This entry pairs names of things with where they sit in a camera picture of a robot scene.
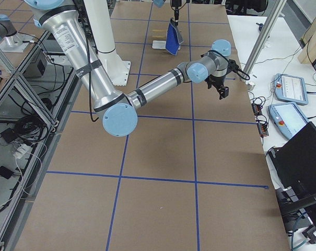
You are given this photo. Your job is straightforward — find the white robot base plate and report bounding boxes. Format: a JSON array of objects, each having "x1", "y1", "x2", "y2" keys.
[{"x1": 111, "y1": 54, "x2": 131, "y2": 86}]

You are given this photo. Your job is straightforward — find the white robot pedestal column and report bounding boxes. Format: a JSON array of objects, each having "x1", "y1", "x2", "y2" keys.
[{"x1": 84, "y1": 0, "x2": 115, "y2": 54}]

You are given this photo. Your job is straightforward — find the white rack base tray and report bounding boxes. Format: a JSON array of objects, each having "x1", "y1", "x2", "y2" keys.
[{"x1": 152, "y1": 40, "x2": 180, "y2": 53}]

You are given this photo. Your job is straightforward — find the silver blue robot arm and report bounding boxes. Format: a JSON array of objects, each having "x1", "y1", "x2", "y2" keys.
[
  {"x1": 153, "y1": 0, "x2": 182, "y2": 16},
  {"x1": 28, "y1": 1, "x2": 231, "y2": 137}
]

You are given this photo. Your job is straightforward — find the blue teach pendant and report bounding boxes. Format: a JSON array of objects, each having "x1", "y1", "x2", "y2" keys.
[
  {"x1": 274, "y1": 74, "x2": 309, "y2": 105},
  {"x1": 268, "y1": 102, "x2": 309, "y2": 140}
]

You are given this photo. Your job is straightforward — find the aluminium frame post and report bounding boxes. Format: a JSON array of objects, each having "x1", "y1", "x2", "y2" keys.
[{"x1": 243, "y1": 0, "x2": 287, "y2": 76}]

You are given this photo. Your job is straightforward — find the small silver cup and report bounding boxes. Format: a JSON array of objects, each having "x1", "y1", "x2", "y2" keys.
[{"x1": 247, "y1": 81, "x2": 255, "y2": 91}]

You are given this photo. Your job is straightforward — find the blue teach pendant near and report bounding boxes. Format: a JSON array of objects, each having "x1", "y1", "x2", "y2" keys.
[{"x1": 268, "y1": 102, "x2": 309, "y2": 140}]

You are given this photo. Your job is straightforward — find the blue towel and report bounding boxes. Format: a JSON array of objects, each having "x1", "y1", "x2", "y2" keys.
[{"x1": 165, "y1": 18, "x2": 183, "y2": 55}]

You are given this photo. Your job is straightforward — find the brown paper table cover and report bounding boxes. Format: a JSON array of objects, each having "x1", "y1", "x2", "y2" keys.
[{"x1": 15, "y1": 2, "x2": 291, "y2": 251}]

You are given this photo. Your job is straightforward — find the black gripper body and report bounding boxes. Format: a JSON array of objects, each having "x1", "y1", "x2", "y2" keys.
[
  {"x1": 170, "y1": 0, "x2": 181, "y2": 16},
  {"x1": 205, "y1": 75, "x2": 225, "y2": 91}
]

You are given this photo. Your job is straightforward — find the black monitor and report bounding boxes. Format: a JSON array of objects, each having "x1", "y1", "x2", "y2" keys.
[{"x1": 267, "y1": 121, "x2": 316, "y2": 218}]

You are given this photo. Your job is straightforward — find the blue teach pendant far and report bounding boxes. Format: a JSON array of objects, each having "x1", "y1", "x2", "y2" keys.
[{"x1": 274, "y1": 74, "x2": 309, "y2": 105}]

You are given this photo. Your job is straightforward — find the aluminium frame rail structure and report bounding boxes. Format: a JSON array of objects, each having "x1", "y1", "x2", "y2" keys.
[{"x1": 0, "y1": 32, "x2": 78, "y2": 250}]

